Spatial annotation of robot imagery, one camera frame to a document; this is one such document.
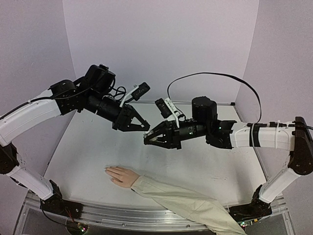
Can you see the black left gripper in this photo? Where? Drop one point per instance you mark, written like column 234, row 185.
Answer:
column 124, row 123

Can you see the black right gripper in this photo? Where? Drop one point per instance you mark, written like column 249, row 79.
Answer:
column 172, row 135

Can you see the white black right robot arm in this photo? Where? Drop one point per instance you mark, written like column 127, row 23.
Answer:
column 293, row 137

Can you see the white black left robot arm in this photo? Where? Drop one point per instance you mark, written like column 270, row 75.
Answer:
column 91, row 92

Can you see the mannequin hand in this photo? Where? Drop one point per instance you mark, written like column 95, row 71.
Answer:
column 122, row 177

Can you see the beige sleeve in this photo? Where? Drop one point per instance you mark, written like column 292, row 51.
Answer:
column 189, row 204

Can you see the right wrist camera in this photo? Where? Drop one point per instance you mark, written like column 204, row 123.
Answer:
column 169, row 111

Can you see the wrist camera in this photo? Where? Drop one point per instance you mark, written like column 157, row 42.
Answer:
column 169, row 111
column 136, row 93

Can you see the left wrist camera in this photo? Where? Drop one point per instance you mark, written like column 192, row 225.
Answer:
column 136, row 93

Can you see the aluminium base frame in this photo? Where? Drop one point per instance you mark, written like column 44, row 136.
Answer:
column 89, row 145

